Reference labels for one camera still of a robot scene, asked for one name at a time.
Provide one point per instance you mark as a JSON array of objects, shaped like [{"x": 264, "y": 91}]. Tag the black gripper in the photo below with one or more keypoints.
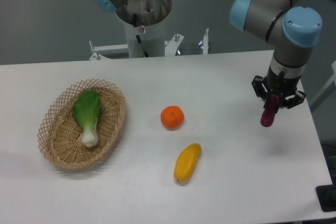
[{"x": 276, "y": 84}]

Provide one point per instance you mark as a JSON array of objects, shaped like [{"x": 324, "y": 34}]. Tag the purple sweet potato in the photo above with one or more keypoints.
[{"x": 270, "y": 110}]

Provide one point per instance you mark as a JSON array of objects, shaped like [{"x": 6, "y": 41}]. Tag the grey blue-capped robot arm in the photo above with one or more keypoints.
[{"x": 292, "y": 30}]

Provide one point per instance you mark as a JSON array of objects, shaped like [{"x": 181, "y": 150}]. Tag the woven wicker basket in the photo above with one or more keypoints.
[{"x": 59, "y": 136}]

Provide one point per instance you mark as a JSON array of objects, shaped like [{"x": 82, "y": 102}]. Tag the orange tangerine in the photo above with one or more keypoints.
[{"x": 172, "y": 117}]

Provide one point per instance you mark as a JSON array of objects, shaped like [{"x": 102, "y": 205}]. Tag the yellow mango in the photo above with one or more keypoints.
[{"x": 186, "y": 163}]

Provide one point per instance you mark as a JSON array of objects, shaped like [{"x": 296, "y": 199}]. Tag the black device at table edge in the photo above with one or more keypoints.
[{"x": 326, "y": 197}]

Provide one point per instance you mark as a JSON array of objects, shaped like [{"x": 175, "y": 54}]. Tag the green bok choy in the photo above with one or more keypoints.
[{"x": 86, "y": 113}]

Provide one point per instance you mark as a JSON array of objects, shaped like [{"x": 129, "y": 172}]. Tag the white frame at right edge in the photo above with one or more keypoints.
[{"x": 324, "y": 91}]

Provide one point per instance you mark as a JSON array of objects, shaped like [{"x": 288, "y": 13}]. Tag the white metal mounting frame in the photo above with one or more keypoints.
[{"x": 137, "y": 49}]

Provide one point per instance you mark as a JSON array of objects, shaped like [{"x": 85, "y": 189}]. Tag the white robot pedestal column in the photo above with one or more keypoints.
[{"x": 145, "y": 19}]

